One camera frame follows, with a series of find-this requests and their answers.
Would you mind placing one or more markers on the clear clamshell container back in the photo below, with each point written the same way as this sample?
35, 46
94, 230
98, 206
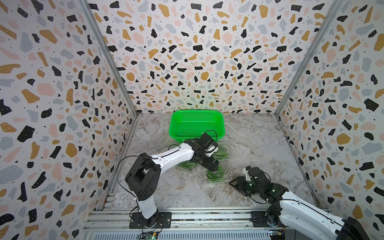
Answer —
222, 153

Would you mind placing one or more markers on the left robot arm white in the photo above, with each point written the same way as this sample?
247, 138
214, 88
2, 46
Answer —
143, 177

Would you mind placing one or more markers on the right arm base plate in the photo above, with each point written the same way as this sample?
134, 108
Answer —
265, 219

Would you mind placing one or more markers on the clear clamshell container front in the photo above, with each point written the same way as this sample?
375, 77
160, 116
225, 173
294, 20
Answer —
227, 176

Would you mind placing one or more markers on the green peppers bunch front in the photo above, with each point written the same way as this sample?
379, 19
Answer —
218, 176

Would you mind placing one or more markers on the aluminium corner post left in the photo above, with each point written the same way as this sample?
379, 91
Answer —
84, 6

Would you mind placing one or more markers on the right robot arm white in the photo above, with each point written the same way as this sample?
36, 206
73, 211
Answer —
288, 209

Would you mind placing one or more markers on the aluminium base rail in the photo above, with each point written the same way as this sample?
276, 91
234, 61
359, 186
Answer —
183, 219

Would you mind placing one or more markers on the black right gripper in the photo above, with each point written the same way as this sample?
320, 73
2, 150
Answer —
239, 184

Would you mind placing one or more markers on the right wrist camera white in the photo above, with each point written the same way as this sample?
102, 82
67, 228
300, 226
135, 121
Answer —
247, 176

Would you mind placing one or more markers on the aluminium corner post right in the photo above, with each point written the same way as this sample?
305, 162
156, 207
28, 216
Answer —
334, 9

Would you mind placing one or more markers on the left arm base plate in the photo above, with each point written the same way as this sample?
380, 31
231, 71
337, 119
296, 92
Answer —
160, 220

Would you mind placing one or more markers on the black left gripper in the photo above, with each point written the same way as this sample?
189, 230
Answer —
209, 165

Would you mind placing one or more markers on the green plastic basket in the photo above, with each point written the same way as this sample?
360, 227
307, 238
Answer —
190, 124

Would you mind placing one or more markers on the aluminium corner post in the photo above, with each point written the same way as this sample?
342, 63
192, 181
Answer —
84, 6
334, 9

